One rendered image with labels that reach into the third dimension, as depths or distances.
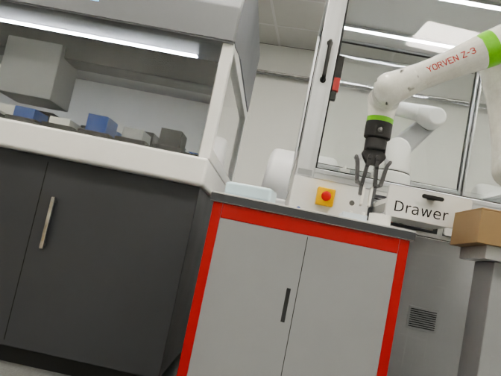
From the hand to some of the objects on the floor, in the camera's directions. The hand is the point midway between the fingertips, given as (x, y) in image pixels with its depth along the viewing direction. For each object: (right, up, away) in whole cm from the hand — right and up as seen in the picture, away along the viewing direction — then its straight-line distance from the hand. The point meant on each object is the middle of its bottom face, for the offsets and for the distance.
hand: (366, 196), depth 180 cm
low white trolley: (-35, -81, -2) cm, 88 cm away
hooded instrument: (-162, -63, +70) cm, 188 cm away
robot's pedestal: (+29, -92, -25) cm, 99 cm away
